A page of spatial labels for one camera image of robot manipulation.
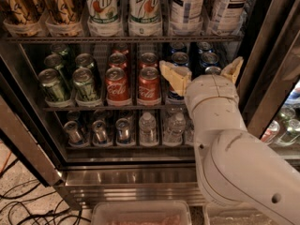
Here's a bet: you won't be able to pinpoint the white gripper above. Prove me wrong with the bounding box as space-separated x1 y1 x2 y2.
159 56 244 116

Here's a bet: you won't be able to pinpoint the white tea bottle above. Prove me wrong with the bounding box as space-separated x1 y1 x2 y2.
211 0 247 23
171 0 203 23

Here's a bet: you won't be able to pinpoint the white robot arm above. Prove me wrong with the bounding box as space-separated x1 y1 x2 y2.
159 56 300 225

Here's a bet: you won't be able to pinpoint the right water bottle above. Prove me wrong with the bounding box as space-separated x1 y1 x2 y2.
185 120 194 145

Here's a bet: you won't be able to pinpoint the water bottle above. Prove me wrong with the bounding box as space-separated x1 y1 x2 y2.
185 120 194 145
139 112 158 146
163 112 186 146

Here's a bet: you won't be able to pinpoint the middle water bottle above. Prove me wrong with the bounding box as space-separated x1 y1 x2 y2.
163 112 186 146

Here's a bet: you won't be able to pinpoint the left water bottle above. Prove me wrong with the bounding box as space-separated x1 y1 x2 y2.
139 112 158 146

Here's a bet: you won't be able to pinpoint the right 7up bottle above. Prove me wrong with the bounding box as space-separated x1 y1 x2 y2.
128 0 160 23

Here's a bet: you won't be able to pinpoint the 7up bottle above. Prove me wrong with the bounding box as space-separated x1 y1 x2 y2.
86 0 119 24
128 0 160 23

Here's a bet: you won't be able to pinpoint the left 7up bottle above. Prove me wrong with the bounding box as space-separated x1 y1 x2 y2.
86 0 119 24

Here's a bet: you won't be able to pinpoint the open fridge door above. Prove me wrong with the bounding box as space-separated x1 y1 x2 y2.
0 62 62 187

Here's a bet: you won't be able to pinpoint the front right Pepsi can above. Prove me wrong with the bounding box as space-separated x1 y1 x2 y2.
204 66 221 75

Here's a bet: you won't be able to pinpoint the pepsi can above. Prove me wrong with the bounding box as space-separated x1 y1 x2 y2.
200 52 219 68
168 85 184 100
204 66 221 75
172 52 189 67

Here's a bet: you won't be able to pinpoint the middle right Pepsi can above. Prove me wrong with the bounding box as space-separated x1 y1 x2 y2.
200 52 219 68

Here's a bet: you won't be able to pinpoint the middle left Pepsi can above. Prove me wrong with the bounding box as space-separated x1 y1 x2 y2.
172 52 189 67

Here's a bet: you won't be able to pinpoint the front left Pepsi can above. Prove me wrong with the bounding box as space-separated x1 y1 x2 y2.
168 85 184 100

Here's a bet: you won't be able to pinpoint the front right Coca-Cola can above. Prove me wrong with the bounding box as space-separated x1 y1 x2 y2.
138 67 159 101

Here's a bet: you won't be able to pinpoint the coca-cola can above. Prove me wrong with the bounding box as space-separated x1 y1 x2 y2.
105 67 129 101
139 52 158 68
138 67 159 101
108 53 128 71

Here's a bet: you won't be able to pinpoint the middle right Coca-Cola can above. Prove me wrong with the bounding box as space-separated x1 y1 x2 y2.
139 52 158 68

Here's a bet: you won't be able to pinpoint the middle left Coca-Cola can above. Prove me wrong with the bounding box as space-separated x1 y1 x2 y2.
108 53 128 71

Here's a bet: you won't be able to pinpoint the front left Coca-Cola can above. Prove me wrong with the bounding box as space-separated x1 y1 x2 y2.
105 67 129 101

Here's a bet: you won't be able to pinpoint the silver blue can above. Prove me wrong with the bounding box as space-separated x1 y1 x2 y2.
92 120 108 143
115 118 131 143
64 121 83 143

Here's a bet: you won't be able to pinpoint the green can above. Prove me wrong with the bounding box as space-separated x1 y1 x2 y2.
72 67 99 101
38 68 70 102
75 53 98 72
44 53 69 80

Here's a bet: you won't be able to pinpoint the right clear plastic bin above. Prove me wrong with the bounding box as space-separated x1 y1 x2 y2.
202 203 278 225

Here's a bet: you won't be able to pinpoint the clear plastic bin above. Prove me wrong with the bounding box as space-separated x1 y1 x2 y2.
91 201 192 225
202 203 278 225

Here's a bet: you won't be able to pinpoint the left silver blue can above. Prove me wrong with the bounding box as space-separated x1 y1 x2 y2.
64 121 83 143

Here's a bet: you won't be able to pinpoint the middle left green can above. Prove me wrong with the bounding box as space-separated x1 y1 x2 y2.
44 53 69 80

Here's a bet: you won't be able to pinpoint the front left green can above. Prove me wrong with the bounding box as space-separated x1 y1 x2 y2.
38 68 70 102

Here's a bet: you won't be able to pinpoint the gold tall can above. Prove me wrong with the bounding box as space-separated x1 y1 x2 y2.
44 0 83 25
0 0 45 25

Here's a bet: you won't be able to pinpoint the left clear plastic bin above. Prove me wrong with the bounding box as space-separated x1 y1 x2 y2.
91 201 192 225

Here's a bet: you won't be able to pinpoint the left gold tall can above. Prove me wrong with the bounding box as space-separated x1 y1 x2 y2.
0 0 45 25

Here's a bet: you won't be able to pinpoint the top wire shelf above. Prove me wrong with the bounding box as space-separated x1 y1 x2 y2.
1 35 243 44

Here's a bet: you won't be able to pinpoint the wire shelf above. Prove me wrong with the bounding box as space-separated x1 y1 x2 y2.
1 35 243 44
43 104 186 112

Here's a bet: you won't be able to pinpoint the middle wire shelf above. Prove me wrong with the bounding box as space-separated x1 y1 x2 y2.
43 104 186 112

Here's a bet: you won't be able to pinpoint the black floor cables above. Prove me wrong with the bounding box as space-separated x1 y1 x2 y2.
0 157 92 225

